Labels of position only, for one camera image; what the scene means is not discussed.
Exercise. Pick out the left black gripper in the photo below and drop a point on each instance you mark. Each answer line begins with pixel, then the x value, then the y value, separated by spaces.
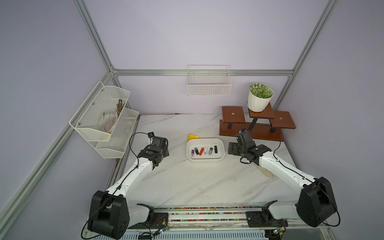
pixel 165 151

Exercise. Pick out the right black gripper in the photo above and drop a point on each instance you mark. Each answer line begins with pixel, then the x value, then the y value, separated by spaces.
pixel 234 149

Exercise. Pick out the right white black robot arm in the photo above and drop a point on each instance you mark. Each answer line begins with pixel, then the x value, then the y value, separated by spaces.
pixel 316 202

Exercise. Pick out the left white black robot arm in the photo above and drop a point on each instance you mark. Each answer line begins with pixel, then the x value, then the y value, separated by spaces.
pixel 110 214

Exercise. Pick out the white storage box tray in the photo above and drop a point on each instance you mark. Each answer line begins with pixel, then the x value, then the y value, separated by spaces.
pixel 206 143

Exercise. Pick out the brown wooden stepped stand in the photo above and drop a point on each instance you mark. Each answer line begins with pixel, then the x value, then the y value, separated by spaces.
pixel 265 125

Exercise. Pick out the yellow object behind tray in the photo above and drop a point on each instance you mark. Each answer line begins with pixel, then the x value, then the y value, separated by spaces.
pixel 191 137

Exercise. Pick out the white pot green plant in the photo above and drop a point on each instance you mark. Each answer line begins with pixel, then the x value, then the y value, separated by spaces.
pixel 259 97

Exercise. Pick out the clear bag in shelf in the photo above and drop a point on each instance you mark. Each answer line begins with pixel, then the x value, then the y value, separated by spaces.
pixel 107 120

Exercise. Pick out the white mesh two-tier shelf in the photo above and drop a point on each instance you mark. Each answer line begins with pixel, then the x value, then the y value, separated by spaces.
pixel 85 120

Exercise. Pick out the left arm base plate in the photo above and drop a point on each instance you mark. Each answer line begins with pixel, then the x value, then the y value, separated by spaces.
pixel 157 221

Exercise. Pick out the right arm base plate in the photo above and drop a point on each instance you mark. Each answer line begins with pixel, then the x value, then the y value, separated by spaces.
pixel 263 219

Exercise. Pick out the white wire wall basket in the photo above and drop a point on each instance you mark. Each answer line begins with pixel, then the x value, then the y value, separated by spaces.
pixel 209 80

